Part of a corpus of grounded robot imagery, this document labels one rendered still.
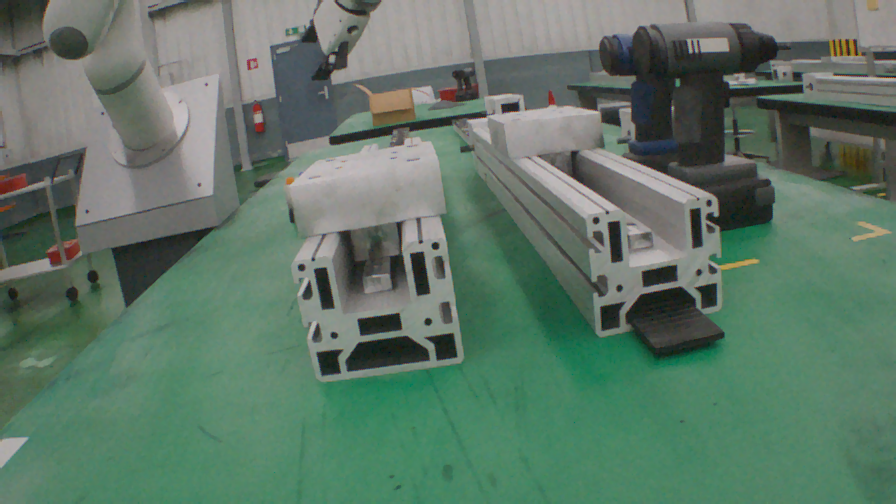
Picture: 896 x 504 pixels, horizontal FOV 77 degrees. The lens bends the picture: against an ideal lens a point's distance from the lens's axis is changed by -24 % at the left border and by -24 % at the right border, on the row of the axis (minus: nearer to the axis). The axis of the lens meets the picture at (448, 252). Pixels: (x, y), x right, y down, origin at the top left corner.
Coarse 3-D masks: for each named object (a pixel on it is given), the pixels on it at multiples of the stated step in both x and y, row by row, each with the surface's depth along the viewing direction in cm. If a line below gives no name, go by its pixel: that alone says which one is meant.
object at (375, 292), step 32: (416, 224) 50; (320, 256) 45; (352, 256) 57; (416, 256) 56; (320, 288) 47; (352, 288) 52; (384, 288) 50; (416, 288) 48; (448, 288) 46; (320, 320) 46; (352, 320) 46; (384, 320) 49; (416, 320) 46; (448, 320) 47; (320, 352) 48; (352, 352) 51; (384, 352) 50; (416, 352) 49; (448, 352) 48
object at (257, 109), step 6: (306, 24) 1140; (288, 30) 1140; (294, 30) 1140; (300, 30) 1141; (246, 60) 1148; (252, 60) 1149; (252, 66) 1152; (258, 102) 1157; (258, 108) 1155; (258, 114) 1157; (258, 120) 1159; (258, 126) 1161; (258, 132) 1164
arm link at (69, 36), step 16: (64, 0) 85; (80, 0) 86; (96, 0) 87; (112, 0) 90; (48, 16) 86; (64, 16) 86; (80, 16) 87; (96, 16) 89; (112, 16) 96; (48, 32) 88; (64, 32) 88; (80, 32) 89; (96, 32) 91; (64, 48) 90; (80, 48) 91; (96, 48) 95
